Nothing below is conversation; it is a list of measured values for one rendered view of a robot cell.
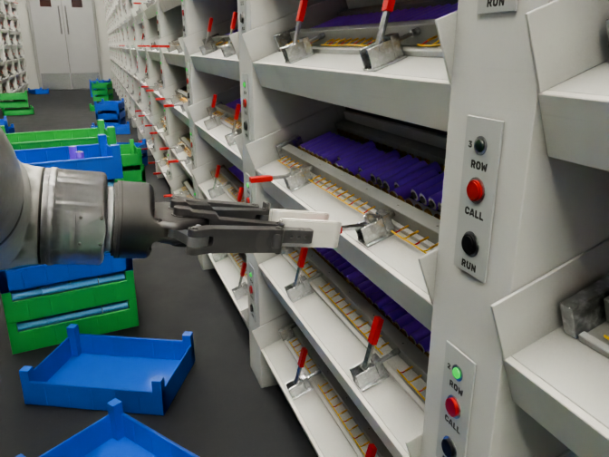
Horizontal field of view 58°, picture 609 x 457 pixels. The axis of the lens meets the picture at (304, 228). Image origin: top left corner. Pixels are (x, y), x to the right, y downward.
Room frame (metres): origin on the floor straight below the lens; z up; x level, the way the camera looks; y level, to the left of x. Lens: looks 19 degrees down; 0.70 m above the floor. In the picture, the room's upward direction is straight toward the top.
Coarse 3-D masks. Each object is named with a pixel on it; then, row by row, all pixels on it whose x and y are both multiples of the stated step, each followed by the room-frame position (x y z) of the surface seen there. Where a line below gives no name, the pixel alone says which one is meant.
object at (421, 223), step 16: (288, 144) 1.01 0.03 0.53; (304, 160) 0.89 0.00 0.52; (320, 160) 0.86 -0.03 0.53; (320, 176) 0.84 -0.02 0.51; (336, 176) 0.77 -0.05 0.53; (352, 176) 0.75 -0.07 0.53; (352, 192) 0.72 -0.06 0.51; (368, 192) 0.68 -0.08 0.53; (384, 192) 0.66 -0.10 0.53; (384, 208) 0.63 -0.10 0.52; (400, 208) 0.61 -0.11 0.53; (416, 208) 0.59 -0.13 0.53; (416, 224) 0.56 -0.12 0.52; (432, 224) 0.54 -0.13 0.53; (432, 240) 0.54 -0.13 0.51
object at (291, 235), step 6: (288, 228) 0.54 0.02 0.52; (294, 228) 0.54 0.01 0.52; (300, 228) 0.54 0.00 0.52; (306, 228) 0.55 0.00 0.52; (276, 234) 0.51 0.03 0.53; (288, 234) 0.53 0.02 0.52; (294, 234) 0.53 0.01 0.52; (300, 234) 0.54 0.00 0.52; (306, 234) 0.54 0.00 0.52; (312, 234) 0.54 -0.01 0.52; (276, 240) 0.51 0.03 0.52; (282, 240) 0.51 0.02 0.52; (288, 240) 0.53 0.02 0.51; (294, 240) 0.53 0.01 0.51; (300, 240) 0.54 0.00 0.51; (306, 240) 0.54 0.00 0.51; (276, 246) 0.51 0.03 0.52
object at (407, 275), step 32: (288, 128) 1.04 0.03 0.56; (320, 128) 1.06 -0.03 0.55; (384, 128) 0.90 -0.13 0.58; (416, 128) 0.81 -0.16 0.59; (256, 160) 1.01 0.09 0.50; (288, 192) 0.84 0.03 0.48; (320, 192) 0.79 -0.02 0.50; (352, 256) 0.63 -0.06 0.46; (384, 256) 0.56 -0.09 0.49; (416, 256) 0.54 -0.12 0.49; (384, 288) 0.56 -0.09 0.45; (416, 288) 0.48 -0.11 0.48
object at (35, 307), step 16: (128, 272) 1.29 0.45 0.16; (80, 288) 1.23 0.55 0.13; (96, 288) 1.25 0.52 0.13; (112, 288) 1.27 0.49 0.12; (128, 288) 1.29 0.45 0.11; (16, 304) 1.16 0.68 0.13; (32, 304) 1.18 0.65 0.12; (48, 304) 1.20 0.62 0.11; (64, 304) 1.21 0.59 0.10; (80, 304) 1.23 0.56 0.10; (96, 304) 1.25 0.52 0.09; (16, 320) 1.16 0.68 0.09
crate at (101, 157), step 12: (96, 144) 1.45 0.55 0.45; (24, 156) 1.37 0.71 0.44; (36, 156) 1.38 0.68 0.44; (48, 156) 1.40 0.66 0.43; (60, 156) 1.41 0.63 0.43; (84, 156) 1.44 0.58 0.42; (96, 156) 1.45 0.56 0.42; (108, 156) 1.28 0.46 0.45; (120, 156) 1.29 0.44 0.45; (60, 168) 1.23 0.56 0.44; (72, 168) 1.24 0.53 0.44; (84, 168) 1.25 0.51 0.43; (96, 168) 1.27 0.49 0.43; (108, 168) 1.28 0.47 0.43; (120, 168) 1.29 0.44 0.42
